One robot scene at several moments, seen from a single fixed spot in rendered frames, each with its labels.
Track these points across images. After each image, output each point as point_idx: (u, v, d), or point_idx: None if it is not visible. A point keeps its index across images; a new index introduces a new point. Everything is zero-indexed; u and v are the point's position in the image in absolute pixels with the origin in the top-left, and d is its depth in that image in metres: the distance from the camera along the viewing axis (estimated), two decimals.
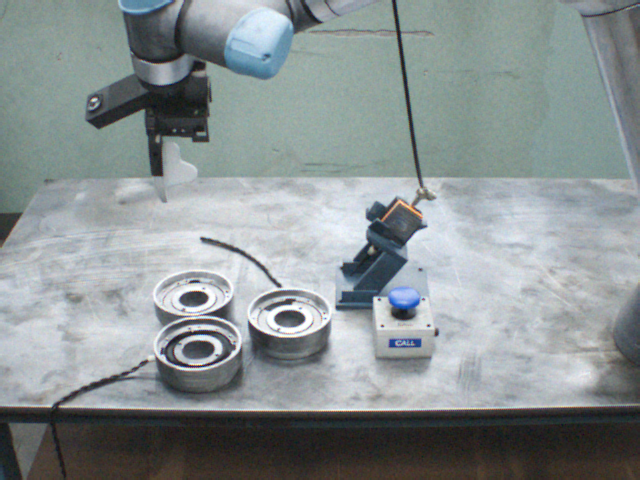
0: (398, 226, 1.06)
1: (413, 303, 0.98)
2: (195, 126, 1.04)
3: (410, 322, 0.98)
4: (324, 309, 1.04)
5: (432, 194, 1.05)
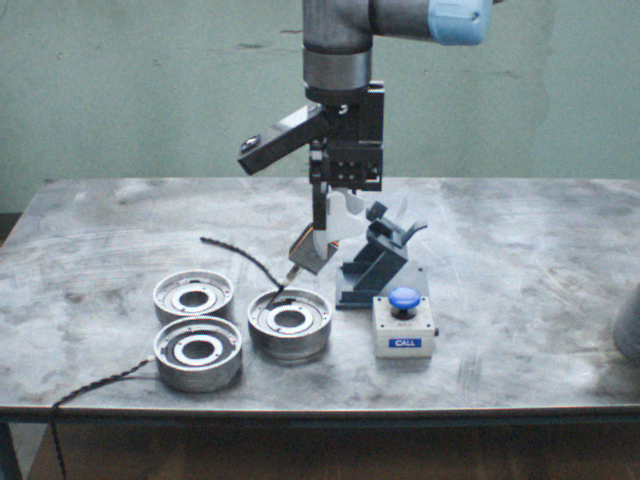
0: (312, 255, 0.97)
1: (413, 303, 0.98)
2: (366, 170, 0.90)
3: (410, 322, 0.98)
4: (324, 309, 1.04)
5: None
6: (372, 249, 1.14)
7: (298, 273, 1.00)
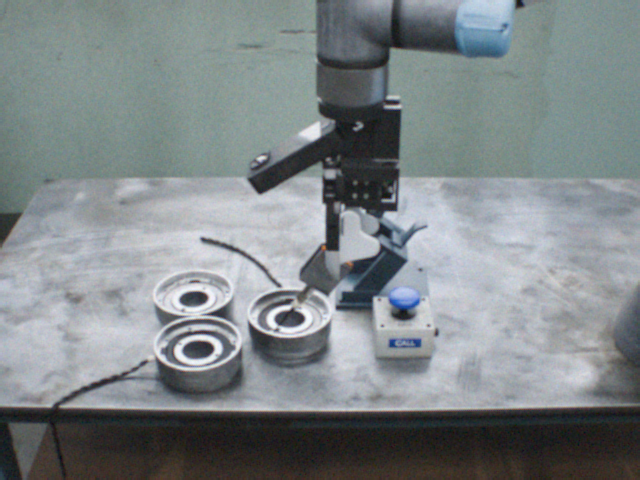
0: (323, 275, 0.94)
1: (413, 303, 0.98)
2: (381, 189, 0.86)
3: (410, 322, 0.98)
4: (324, 309, 1.04)
5: None
6: None
7: (308, 295, 0.96)
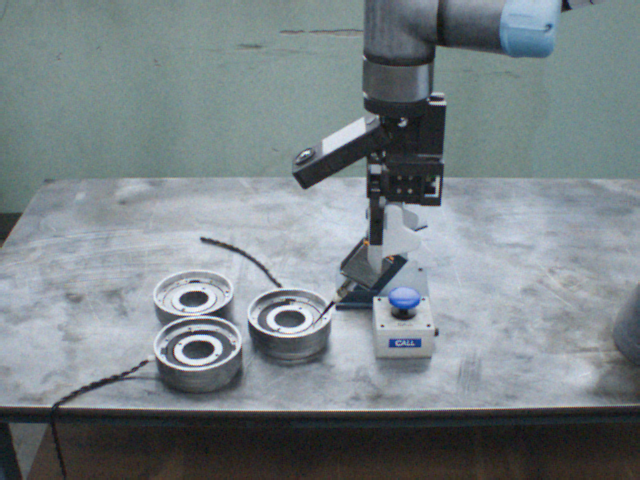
0: (365, 269, 0.95)
1: (413, 303, 0.98)
2: (425, 184, 0.88)
3: (410, 322, 0.98)
4: (324, 309, 1.04)
5: None
6: None
7: (349, 289, 0.97)
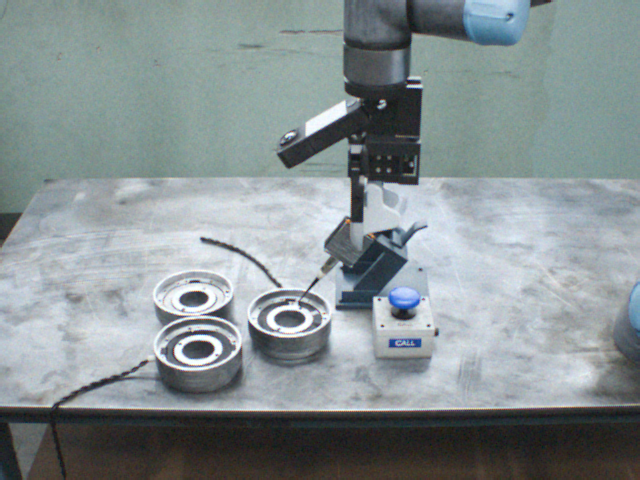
0: (347, 247, 0.99)
1: (413, 303, 0.98)
2: (403, 164, 0.92)
3: (410, 322, 0.98)
4: (324, 309, 1.04)
5: None
6: (372, 249, 1.14)
7: (332, 266, 1.01)
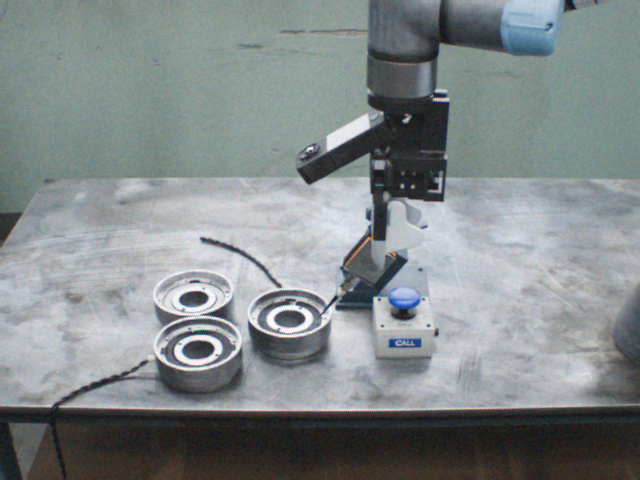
0: (368, 265, 0.96)
1: (413, 303, 0.98)
2: (428, 180, 0.88)
3: (410, 322, 0.98)
4: (324, 309, 1.04)
5: None
6: None
7: (352, 283, 0.98)
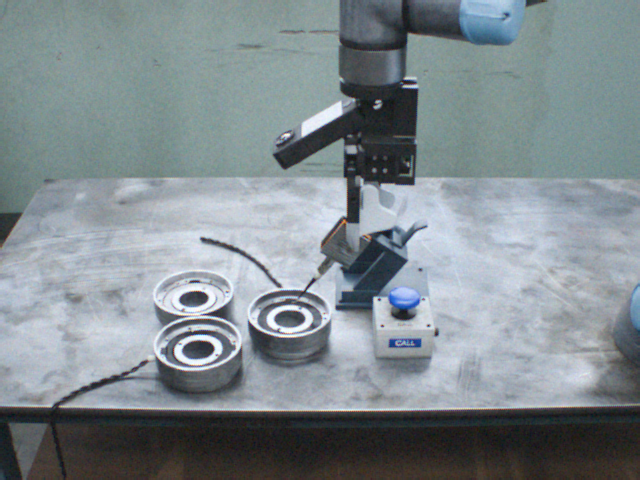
0: (343, 248, 0.99)
1: (413, 303, 0.98)
2: (399, 164, 0.92)
3: (410, 322, 0.98)
4: (324, 309, 1.04)
5: None
6: (372, 249, 1.14)
7: (329, 266, 1.01)
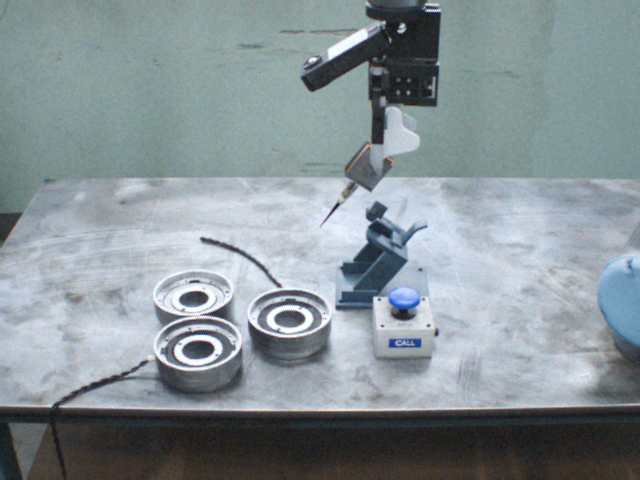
0: (367, 172, 1.02)
1: (413, 303, 0.98)
2: (422, 87, 0.95)
3: (410, 322, 0.98)
4: (324, 309, 1.04)
5: None
6: (372, 249, 1.14)
7: (353, 190, 1.04)
